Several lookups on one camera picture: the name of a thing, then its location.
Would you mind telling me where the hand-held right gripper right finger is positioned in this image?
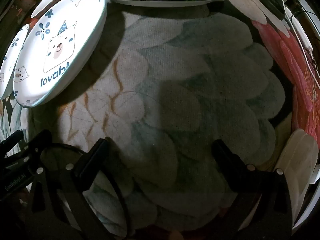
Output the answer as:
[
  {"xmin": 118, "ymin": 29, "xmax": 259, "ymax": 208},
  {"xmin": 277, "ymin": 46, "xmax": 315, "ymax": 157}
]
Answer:
[{"xmin": 211, "ymin": 139, "xmax": 293, "ymax": 240}]

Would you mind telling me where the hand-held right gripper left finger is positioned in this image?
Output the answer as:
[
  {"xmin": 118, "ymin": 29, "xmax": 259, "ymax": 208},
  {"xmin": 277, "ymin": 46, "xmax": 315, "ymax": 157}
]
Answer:
[{"xmin": 25, "ymin": 137, "xmax": 130, "ymax": 240}]

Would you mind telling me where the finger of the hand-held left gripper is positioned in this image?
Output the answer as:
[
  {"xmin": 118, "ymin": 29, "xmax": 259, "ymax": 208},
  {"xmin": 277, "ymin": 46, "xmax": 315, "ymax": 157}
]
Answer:
[
  {"xmin": 15, "ymin": 129, "xmax": 52, "ymax": 165},
  {"xmin": 0, "ymin": 129, "xmax": 23, "ymax": 151}
]

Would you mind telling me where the bear print plate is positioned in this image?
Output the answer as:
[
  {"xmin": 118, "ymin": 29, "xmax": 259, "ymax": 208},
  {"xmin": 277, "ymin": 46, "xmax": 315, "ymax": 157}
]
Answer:
[
  {"xmin": 13, "ymin": 0, "xmax": 108, "ymax": 108},
  {"xmin": 0, "ymin": 24, "xmax": 30, "ymax": 100}
]

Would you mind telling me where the small white-inside bowl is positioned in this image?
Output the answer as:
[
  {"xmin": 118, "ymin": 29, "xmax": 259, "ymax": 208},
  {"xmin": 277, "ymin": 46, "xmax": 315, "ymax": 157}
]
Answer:
[{"xmin": 30, "ymin": 0, "xmax": 68, "ymax": 18}]

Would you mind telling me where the white power strip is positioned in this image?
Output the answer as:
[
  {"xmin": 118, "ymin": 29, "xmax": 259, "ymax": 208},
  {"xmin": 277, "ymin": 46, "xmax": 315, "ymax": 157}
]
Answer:
[{"xmin": 285, "ymin": 6, "xmax": 314, "ymax": 53}]

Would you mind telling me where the black slipper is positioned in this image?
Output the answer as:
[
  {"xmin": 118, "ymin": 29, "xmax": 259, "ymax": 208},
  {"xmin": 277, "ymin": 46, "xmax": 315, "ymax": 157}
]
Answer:
[{"xmin": 257, "ymin": 0, "xmax": 287, "ymax": 21}]

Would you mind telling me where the white power strip cord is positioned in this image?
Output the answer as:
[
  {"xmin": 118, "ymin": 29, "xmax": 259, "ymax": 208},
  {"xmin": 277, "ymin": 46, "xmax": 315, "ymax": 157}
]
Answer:
[{"xmin": 296, "ymin": 30, "xmax": 319, "ymax": 87}]

